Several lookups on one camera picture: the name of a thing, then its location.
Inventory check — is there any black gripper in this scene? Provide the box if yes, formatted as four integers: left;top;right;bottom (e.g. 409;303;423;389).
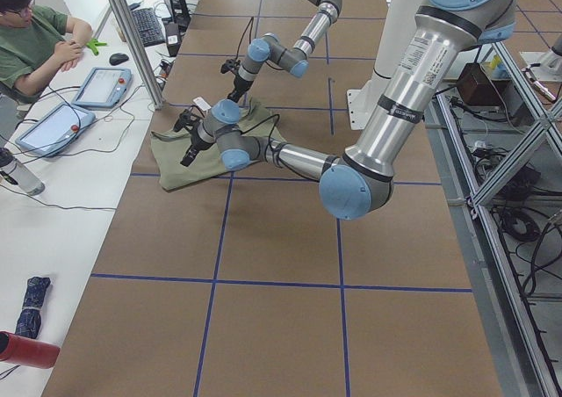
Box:
227;75;254;103
180;133;213;166

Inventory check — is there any olive green long-sleeve shirt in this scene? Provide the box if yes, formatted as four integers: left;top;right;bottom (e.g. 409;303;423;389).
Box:
150;98;285;191

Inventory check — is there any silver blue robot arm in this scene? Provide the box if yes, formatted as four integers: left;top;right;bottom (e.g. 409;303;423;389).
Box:
227;0;342;103
182;0;516;220

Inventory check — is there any white paper hang tag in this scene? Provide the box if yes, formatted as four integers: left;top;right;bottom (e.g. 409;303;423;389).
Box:
193;97;211;112

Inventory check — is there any black keyboard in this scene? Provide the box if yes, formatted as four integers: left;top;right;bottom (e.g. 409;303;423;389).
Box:
131;8;166;47

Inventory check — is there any far blue teach pendant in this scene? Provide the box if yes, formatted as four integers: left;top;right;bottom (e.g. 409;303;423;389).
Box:
72;67;133;110

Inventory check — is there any blue teach pendant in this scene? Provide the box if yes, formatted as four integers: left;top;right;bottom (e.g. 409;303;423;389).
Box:
16;104;96;157
72;67;133;110

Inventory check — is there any black computer mouse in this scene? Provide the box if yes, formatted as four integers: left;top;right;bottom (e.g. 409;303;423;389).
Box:
108;53;129;66

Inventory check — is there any near blue teach pendant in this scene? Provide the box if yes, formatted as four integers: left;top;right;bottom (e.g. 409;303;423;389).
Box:
16;104;96;157

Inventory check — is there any green plastic object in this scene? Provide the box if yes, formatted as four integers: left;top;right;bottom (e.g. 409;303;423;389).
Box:
86;38;108;56

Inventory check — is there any clear water bottle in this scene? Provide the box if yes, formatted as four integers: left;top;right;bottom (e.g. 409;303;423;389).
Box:
1;148;45;196

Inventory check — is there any person in green shirt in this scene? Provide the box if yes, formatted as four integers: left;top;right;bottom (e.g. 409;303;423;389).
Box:
1;0;93;104

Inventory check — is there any folded dark blue umbrella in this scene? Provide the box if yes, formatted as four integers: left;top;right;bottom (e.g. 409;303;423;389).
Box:
15;277;51;339

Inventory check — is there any brown cardboard box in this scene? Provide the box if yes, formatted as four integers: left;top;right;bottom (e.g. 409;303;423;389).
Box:
457;63;498;106

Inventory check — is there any red cylindrical bottle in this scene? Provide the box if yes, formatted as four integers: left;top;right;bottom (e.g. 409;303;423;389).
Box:
1;331;61;369

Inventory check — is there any aluminium frame post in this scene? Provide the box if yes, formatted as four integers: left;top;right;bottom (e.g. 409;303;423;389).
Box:
108;0;164;110

